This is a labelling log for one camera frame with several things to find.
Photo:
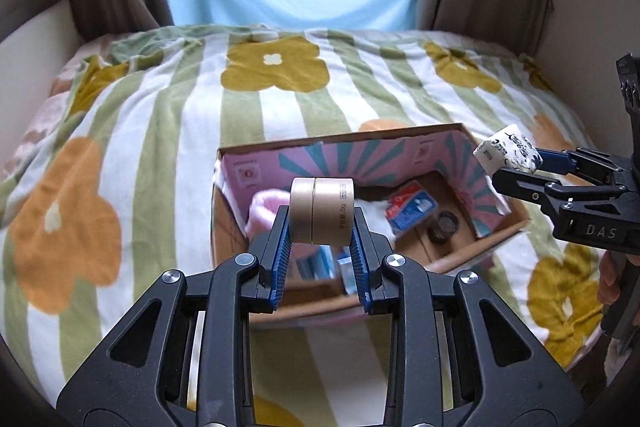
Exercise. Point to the black floral tissue packet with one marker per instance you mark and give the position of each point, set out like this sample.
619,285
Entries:
505,149

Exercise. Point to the printed cardboard box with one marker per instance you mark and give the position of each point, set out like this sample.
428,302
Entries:
460,252

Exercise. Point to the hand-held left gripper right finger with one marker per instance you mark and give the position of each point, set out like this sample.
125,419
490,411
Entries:
361,267

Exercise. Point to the flowered striped blanket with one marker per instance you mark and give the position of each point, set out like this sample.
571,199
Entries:
150,117

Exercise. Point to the white headboard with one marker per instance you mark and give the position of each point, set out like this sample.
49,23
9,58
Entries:
40,37

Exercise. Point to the brown tape roll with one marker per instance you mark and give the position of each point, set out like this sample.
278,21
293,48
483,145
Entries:
322,207

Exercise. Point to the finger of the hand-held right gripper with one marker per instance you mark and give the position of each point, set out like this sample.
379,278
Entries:
557,161
525,188

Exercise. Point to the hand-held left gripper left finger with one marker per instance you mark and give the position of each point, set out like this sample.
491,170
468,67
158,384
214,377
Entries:
281,257

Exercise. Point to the white patterned sock bundle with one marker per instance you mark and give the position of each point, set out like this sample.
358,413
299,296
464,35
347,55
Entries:
375,214

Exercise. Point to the person's right hand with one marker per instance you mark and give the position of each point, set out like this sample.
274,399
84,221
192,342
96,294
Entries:
609,279

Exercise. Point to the red and blue packet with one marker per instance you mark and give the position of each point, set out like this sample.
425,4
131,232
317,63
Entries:
412,207

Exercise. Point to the small dark jar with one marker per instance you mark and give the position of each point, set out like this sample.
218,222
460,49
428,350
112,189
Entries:
442,227

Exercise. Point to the pink fluffy cloth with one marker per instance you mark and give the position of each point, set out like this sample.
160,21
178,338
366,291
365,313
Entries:
265,212

